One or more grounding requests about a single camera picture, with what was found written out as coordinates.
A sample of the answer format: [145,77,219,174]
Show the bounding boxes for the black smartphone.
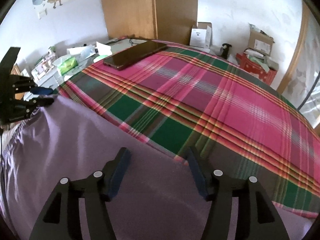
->
[103,41,167,71]

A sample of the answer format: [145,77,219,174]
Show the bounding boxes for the white drawer cabinet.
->
[18,55,63,90]

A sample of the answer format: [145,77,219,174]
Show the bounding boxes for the purple fleece garment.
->
[1,96,312,239]

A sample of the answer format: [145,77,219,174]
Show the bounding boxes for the white small box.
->
[189,22,212,49]

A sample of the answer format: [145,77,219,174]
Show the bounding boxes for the red box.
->
[236,53,279,86]

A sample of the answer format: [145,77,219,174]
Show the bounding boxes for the wooden wardrobe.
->
[101,0,198,45]

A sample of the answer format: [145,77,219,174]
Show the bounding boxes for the pink plaid bed cover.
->
[55,43,319,219]

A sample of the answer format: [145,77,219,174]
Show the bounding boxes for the brown cardboard box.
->
[248,24,274,56]

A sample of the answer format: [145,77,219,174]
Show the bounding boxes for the folding side table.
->
[53,36,153,81]

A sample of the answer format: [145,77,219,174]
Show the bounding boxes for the green tissue pack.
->
[57,57,78,75]

